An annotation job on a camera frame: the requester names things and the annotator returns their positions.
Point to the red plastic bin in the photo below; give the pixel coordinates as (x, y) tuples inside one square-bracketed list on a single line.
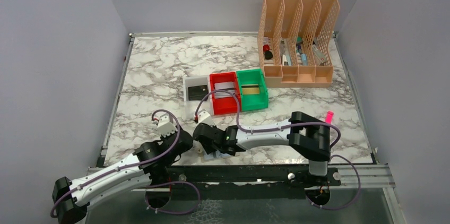
[(224, 103)]

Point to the gold credit card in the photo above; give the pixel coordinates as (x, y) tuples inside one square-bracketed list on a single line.
[(250, 89)]

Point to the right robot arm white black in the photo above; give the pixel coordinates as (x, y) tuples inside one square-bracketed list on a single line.
[(305, 134)]

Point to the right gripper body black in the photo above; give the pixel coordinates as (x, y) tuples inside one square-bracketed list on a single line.
[(202, 134)]

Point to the pink highlighter marker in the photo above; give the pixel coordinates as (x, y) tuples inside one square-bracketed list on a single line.
[(329, 117)]

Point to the white plastic bin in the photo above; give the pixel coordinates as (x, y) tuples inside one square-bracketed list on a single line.
[(190, 106)]

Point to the silver credit card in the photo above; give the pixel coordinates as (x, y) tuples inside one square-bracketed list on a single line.
[(227, 86)]

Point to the green plastic bin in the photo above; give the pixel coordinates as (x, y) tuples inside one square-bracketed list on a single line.
[(253, 102)]

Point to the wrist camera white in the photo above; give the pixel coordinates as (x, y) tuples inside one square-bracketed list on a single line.
[(204, 117), (166, 126)]

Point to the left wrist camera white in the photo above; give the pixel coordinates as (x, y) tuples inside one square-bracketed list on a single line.
[(166, 126)]

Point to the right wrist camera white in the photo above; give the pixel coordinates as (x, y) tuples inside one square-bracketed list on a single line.
[(204, 117)]

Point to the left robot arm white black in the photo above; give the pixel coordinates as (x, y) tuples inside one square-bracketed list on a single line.
[(147, 165)]

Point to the red black item in organizer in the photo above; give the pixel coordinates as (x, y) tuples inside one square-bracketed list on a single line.
[(268, 55)]

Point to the black credit card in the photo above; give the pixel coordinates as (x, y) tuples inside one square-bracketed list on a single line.
[(197, 93)]

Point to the orange mesh file organizer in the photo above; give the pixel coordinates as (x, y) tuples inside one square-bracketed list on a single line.
[(293, 40)]

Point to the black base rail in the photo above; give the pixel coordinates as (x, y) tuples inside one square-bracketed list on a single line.
[(242, 182)]

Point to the stationery items in organizer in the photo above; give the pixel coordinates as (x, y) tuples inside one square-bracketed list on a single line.
[(302, 59)]

